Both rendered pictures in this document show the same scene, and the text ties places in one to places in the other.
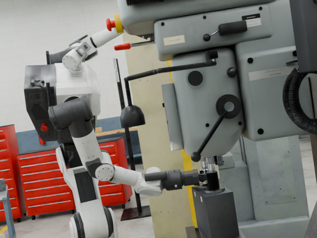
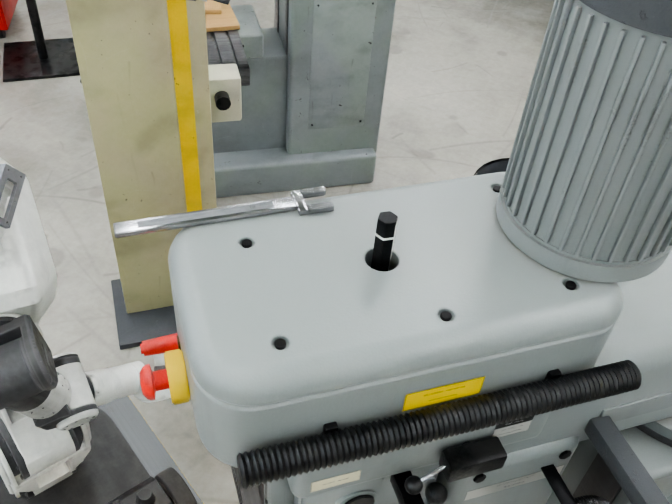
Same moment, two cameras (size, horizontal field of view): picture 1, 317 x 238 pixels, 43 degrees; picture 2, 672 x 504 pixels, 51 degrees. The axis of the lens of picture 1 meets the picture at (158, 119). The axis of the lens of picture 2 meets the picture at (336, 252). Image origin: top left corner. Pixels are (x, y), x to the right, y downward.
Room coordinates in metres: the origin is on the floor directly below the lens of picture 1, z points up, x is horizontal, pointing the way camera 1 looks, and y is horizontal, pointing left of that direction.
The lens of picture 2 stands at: (0.77, 0.10, 2.42)
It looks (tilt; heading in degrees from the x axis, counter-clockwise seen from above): 43 degrees down; 338
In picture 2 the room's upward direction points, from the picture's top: 5 degrees clockwise
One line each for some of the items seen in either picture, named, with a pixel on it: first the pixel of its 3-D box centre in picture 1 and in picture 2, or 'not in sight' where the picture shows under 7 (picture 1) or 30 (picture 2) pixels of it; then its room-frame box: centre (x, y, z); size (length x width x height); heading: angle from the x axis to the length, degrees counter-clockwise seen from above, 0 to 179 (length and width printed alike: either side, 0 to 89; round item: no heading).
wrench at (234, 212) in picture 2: not in sight; (225, 213); (1.38, -0.01, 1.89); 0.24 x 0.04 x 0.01; 90
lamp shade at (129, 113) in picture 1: (131, 115); not in sight; (1.19, 0.08, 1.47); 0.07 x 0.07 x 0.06
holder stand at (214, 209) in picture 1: (213, 208); not in sight; (1.71, -0.17, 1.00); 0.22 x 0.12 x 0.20; 10
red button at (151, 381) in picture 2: (111, 24); (155, 381); (1.27, 0.10, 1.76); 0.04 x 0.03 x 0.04; 0
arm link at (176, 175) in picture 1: (185, 179); not in sight; (1.76, -0.08, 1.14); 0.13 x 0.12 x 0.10; 175
